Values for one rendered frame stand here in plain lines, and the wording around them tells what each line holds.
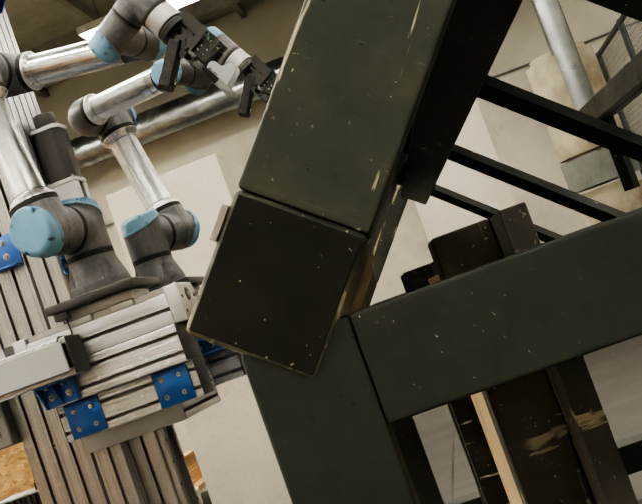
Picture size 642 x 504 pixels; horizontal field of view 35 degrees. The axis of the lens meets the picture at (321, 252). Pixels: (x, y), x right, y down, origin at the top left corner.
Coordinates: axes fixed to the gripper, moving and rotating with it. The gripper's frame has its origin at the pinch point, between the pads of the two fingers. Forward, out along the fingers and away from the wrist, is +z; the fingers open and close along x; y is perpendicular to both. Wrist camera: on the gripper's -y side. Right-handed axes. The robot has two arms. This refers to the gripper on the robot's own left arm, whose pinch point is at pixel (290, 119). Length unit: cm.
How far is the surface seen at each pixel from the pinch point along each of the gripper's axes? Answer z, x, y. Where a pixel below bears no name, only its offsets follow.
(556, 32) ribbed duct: -9, 532, 169
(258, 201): 50, -203, 1
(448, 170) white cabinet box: 14, 356, 28
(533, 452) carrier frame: 81, -183, -1
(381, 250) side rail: 42.8, 11.3, -11.2
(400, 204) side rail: 38.0, 12.6, 2.3
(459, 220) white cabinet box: 40, 356, 9
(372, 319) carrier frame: 62, -202, 1
